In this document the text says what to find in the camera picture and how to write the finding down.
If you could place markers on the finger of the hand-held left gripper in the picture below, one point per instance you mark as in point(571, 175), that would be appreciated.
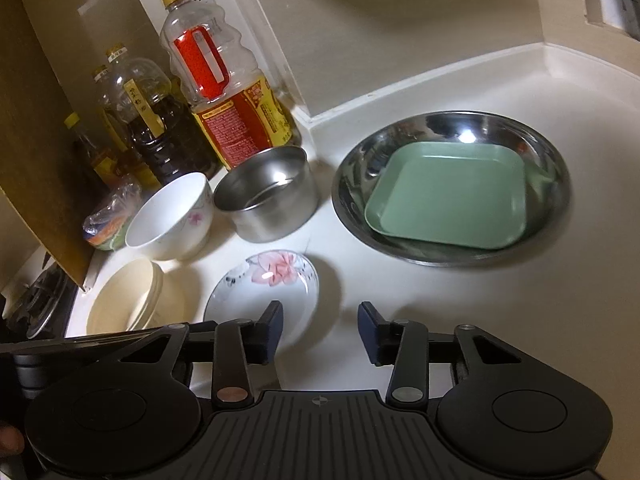
point(75, 342)

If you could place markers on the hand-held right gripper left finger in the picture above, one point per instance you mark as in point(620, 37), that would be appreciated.
point(272, 331)

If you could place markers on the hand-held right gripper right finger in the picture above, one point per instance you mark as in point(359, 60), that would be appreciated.
point(367, 331)

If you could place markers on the floral white plate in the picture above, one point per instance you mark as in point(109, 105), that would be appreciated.
point(260, 280)

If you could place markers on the cream bowl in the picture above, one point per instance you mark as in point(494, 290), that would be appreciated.
point(115, 300)

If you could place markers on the stainless steel bowl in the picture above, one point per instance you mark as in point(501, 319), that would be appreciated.
point(270, 210)

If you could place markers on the white floral bowl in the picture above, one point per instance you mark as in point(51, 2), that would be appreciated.
point(165, 220)

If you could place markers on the green square plate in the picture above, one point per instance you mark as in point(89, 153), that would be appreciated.
point(445, 195)

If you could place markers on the large stainless steel basin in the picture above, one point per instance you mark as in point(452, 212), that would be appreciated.
point(360, 170)

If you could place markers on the plastic-wrapped colourful bowls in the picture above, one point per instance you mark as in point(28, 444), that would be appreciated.
point(107, 222)

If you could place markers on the person's left hand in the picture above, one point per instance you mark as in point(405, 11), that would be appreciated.
point(10, 440)

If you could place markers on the black gas stove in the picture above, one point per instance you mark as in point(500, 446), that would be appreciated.
point(35, 300)

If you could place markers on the small yellow-capped bottle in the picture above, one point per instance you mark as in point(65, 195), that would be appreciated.
point(86, 155)

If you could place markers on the dark oil bottle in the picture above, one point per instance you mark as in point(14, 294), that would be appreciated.
point(165, 152)

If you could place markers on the yellow oil bottle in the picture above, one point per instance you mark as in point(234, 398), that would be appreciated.
point(111, 127)

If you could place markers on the wooden cutting board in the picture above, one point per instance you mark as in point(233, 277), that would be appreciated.
point(35, 110)

